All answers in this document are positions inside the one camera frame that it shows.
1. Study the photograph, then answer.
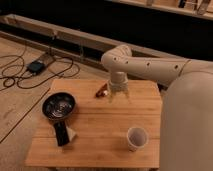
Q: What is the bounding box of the blue power adapter box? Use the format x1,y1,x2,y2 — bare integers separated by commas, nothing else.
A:
27,61,45,74

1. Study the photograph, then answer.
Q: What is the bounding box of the black frying pan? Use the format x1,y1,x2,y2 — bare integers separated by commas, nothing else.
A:
42,92,76,146

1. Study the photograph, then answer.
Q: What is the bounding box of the long wooden beam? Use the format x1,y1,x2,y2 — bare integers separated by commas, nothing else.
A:
0,14,175,73

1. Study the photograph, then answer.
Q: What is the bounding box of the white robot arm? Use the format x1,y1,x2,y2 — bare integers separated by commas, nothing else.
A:
101,45,213,171

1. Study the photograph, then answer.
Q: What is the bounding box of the white bottle with red cap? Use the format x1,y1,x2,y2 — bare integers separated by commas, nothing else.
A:
95,84,108,98

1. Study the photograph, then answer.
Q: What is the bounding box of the wooden table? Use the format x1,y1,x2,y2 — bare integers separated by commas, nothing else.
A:
25,79,162,168

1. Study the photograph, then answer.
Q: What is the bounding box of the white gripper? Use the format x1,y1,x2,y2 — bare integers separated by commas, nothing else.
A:
107,71,129,102

